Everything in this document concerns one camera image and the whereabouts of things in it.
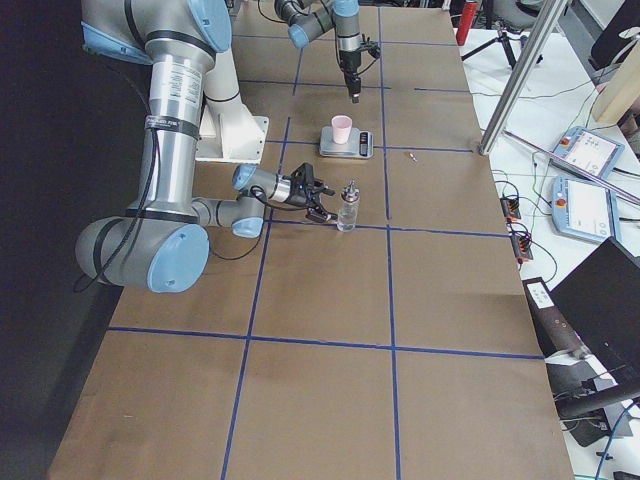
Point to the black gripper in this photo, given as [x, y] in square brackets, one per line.
[299, 195]
[348, 62]

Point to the clear glass sauce bottle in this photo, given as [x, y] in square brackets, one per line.
[348, 211]

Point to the pink plastic cup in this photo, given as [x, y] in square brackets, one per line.
[341, 126]

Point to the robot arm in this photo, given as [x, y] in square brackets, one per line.
[161, 243]
[342, 17]

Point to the silver kitchen scale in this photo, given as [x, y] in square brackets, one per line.
[358, 146]

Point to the blue tape line lengthwise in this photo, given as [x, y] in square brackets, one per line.
[390, 279]

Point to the red cylinder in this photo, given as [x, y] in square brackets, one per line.
[466, 20]

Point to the brown paper table cover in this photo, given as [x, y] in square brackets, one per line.
[176, 407]

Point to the black tripod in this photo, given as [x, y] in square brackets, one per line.
[504, 39]

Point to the upper blue teach pendant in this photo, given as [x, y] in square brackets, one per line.
[588, 151]

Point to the blue teach pendant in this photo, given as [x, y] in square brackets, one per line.
[584, 210]
[588, 151]

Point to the blue tape line crosswise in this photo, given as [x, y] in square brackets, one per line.
[337, 344]

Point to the lower blue teach pendant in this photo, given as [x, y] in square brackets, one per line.
[584, 210]

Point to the black monitor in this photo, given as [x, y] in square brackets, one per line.
[600, 300]

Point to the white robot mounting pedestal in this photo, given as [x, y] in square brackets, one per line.
[229, 132]

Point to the aluminium frame post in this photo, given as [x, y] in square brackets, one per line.
[543, 27]

